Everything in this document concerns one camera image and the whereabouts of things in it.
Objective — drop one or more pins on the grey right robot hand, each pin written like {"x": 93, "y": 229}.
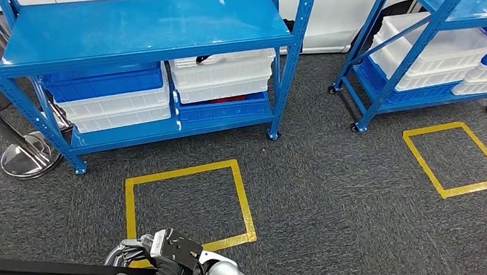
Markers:
{"x": 134, "y": 252}

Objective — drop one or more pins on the chrome barrier stanchion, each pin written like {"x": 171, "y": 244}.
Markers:
{"x": 28, "y": 159}

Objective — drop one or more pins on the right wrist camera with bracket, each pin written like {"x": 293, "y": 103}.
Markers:
{"x": 178, "y": 249}

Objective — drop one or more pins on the white car red stripe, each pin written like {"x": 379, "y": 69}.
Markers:
{"x": 331, "y": 17}

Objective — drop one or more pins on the small red object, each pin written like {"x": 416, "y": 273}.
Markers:
{"x": 229, "y": 99}

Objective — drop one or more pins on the yellow floor tape square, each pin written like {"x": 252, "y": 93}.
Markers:
{"x": 476, "y": 187}
{"x": 131, "y": 210}

